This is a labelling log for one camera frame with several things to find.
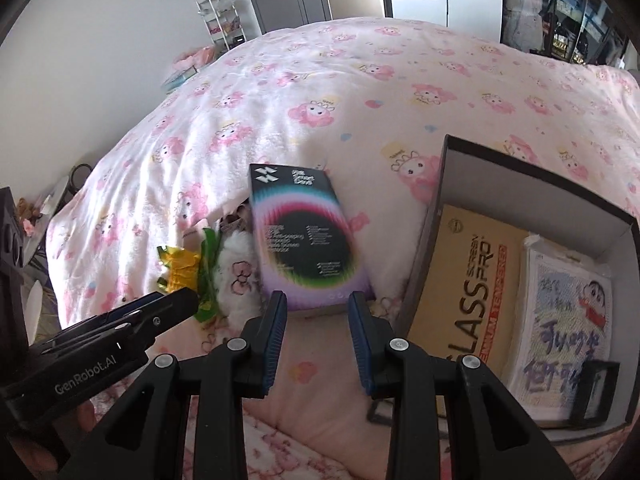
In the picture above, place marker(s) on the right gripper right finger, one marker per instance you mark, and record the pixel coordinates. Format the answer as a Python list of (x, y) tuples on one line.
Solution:
[(490, 435)]

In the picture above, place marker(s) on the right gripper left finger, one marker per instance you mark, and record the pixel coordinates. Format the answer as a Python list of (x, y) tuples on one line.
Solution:
[(143, 435)]

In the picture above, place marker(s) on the green snack packet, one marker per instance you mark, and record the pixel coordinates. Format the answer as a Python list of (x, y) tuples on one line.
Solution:
[(207, 292)]

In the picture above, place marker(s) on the hand cream tube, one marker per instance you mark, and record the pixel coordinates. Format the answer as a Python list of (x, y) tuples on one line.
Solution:
[(238, 220)]

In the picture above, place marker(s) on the white wire shelf rack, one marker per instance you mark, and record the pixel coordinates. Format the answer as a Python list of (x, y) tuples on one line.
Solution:
[(223, 23)]

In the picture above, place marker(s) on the yellow glass screen protector box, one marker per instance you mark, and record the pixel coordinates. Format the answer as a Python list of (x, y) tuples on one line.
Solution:
[(467, 302)]

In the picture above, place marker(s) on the cartoon diamond painting kit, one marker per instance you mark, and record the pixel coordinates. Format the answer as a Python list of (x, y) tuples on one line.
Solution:
[(564, 318)]

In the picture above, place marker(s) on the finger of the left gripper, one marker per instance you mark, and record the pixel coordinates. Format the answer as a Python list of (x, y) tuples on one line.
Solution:
[(116, 314), (153, 320)]

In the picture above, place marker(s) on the yellow snack packet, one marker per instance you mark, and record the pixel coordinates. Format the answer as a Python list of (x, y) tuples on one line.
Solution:
[(181, 269)]

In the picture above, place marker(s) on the white fluffy plush toy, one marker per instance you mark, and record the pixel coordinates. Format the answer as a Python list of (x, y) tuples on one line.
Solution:
[(236, 280)]

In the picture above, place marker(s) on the person's left hand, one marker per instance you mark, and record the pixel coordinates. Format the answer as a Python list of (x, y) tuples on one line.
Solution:
[(39, 450)]

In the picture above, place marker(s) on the glass display cabinet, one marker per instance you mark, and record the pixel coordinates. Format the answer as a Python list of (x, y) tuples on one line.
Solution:
[(573, 31)]

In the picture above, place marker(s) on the black Smart Devil box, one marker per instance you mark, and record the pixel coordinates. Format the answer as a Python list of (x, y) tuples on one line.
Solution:
[(303, 241)]

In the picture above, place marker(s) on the small black picture frame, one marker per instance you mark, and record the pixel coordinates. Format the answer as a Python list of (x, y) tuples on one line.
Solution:
[(594, 393)]

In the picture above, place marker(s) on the small teddy bear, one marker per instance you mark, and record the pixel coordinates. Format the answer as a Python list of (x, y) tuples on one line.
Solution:
[(27, 211)]

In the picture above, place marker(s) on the pink cartoon blanket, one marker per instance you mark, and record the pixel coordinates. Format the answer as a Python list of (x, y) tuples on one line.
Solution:
[(367, 101)]

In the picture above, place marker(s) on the black cardboard storage box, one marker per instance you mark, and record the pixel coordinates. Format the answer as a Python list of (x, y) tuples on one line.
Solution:
[(511, 190)]

